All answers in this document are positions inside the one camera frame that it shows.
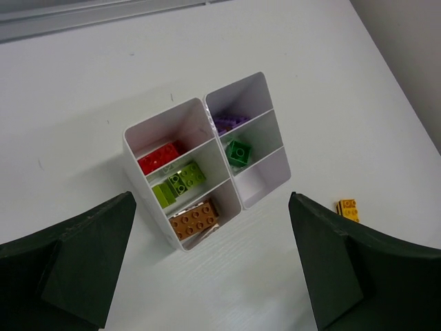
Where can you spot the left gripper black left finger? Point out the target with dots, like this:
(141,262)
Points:
(64,277)

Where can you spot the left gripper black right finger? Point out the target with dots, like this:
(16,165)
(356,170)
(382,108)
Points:
(361,279)

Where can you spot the yellow lego brick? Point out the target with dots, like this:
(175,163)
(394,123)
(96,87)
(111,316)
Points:
(347,208)

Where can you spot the orange lego plate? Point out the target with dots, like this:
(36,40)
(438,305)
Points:
(190,222)
(204,203)

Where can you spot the lime green lego brick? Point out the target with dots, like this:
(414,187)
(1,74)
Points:
(186,178)

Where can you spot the red lego brick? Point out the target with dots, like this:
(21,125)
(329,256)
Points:
(161,156)

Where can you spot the purple lego brick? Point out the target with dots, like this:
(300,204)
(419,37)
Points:
(227,122)

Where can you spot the small lime lego brick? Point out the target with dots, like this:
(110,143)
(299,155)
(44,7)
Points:
(164,194)

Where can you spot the left white divided container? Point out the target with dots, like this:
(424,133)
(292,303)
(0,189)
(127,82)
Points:
(175,162)

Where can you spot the white divided container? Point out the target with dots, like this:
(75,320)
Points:
(268,168)
(175,162)

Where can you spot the right white divided container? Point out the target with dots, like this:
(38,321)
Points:
(268,168)

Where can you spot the aluminium table frame rail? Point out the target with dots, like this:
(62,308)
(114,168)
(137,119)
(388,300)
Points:
(34,18)

